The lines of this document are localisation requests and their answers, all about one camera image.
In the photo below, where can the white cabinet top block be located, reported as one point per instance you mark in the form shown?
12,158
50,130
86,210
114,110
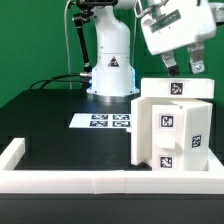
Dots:
199,88

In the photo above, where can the white U-shaped fence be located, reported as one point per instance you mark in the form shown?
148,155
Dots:
210,181

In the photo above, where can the white marker sheet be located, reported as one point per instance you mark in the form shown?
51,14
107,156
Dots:
99,120

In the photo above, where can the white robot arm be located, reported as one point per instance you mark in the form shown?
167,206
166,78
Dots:
113,78

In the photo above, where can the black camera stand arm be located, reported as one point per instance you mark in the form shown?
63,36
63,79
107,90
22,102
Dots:
86,12

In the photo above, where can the white cabinet body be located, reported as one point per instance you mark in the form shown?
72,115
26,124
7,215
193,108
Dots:
141,127

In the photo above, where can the white cabinet door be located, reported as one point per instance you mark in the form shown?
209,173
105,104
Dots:
196,135
167,137

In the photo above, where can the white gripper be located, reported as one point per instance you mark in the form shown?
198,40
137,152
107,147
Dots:
176,24

